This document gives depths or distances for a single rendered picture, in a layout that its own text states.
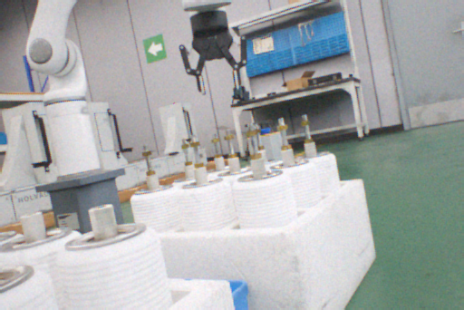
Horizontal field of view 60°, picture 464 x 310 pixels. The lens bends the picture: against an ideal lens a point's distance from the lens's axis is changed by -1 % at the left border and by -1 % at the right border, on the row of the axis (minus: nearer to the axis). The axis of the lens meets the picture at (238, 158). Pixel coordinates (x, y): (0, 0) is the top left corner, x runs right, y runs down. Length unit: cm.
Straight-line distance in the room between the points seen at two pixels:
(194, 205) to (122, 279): 33
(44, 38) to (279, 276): 70
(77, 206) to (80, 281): 57
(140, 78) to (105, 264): 676
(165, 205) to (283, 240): 27
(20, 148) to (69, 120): 199
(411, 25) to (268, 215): 518
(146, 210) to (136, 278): 39
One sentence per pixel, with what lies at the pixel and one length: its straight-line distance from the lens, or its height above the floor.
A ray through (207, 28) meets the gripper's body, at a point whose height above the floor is 54.
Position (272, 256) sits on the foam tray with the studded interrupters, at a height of 14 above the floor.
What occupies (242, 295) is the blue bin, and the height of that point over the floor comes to 11.
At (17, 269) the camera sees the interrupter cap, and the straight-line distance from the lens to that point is 36.
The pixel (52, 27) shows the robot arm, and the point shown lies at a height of 63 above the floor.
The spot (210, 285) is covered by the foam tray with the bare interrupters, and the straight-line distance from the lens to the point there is 42.
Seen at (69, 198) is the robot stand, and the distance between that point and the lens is 95.
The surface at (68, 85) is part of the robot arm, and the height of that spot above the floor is 51.
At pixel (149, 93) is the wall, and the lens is 697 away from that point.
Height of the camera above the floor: 32
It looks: 3 degrees down
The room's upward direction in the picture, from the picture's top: 11 degrees counter-clockwise
